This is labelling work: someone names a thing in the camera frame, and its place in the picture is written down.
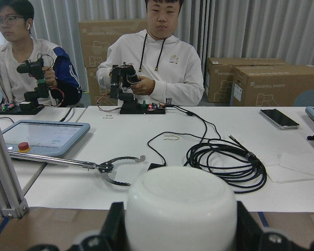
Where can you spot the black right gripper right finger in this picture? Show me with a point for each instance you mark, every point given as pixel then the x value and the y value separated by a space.
pixel 248 232

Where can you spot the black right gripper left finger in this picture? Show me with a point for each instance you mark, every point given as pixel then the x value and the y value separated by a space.
pixel 113 234

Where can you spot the white ikea cup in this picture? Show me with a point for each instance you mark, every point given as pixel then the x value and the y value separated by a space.
pixel 180 208

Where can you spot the black power adapter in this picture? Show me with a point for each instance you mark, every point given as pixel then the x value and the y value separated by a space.
pixel 155 165

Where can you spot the black smartphone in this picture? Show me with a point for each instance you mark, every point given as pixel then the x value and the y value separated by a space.
pixel 279 119

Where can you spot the cardboard box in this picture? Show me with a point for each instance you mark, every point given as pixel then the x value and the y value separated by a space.
pixel 273 86

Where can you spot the person in white hoodie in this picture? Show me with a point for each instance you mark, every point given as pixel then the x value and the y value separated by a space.
pixel 169 68

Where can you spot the person with glasses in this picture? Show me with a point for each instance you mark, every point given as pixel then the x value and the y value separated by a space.
pixel 16 22

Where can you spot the green-handled reacher grabber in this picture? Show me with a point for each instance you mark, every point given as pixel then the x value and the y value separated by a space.
pixel 103 168

